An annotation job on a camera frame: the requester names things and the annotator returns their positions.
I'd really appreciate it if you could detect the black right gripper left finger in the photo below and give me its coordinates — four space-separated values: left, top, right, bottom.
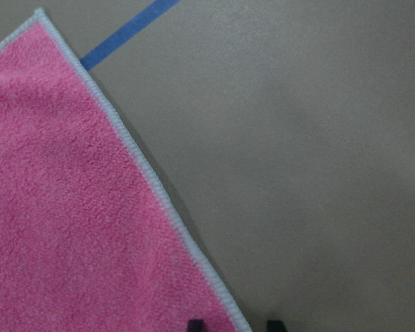
187 319 205 332

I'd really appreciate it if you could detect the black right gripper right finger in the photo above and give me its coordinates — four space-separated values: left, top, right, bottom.
266 320 286 332

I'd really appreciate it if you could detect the pink towel with white edge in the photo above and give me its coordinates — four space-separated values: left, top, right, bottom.
0 9 250 331

